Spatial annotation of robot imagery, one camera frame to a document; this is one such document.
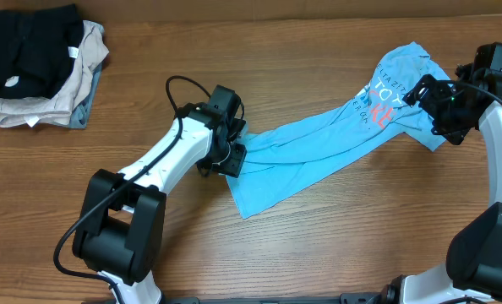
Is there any beige folded garment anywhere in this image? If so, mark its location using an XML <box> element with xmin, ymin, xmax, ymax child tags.
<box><xmin>0</xmin><ymin>20</ymin><xmax>109</xmax><ymax>128</ymax></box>

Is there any black folded garment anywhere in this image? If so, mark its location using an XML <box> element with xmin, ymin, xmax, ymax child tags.
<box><xmin>0</xmin><ymin>4</ymin><xmax>84</xmax><ymax>99</ymax></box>

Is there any grey folded garment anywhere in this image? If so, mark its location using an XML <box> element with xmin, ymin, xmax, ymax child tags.
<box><xmin>67</xmin><ymin>63</ymin><xmax>102</xmax><ymax>129</ymax></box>

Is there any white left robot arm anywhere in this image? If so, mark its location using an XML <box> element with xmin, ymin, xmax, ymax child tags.
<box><xmin>72</xmin><ymin>85</ymin><xmax>247</xmax><ymax>303</ymax></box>

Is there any light blue t-shirt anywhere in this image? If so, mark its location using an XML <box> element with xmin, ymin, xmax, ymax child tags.
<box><xmin>226</xmin><ymin>42</ymin><xmax>448</xmax><ymax>218</ymax></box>

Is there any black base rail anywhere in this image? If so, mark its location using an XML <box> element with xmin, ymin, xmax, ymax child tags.
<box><xmin>161</xmin><ymin>292</ymin><xmax>381</xmax><ymax>304</ymax></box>

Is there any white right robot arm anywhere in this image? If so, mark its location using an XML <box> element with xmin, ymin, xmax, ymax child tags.
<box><xmin>366</xmin><ymin>42</ymin><xmax>502</xmax><ymax>304</ymax></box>

